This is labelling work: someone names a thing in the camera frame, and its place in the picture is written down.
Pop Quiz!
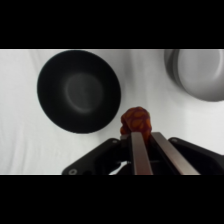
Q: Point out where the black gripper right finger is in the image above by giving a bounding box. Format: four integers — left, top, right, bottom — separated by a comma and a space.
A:
148, 131, 201, 176

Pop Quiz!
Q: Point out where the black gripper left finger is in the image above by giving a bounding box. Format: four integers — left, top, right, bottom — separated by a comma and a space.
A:
120, 131, 154, 176

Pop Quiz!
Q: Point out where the red patterned ball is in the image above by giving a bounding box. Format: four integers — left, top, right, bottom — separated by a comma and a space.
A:
119, 106, 152, 141

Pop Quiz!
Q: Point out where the grey bowl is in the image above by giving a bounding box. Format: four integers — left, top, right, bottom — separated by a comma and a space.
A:
163, 49, 224, 102

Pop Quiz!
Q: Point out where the black bowl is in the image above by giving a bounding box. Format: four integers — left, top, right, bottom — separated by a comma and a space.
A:
36, 49, 122, 135

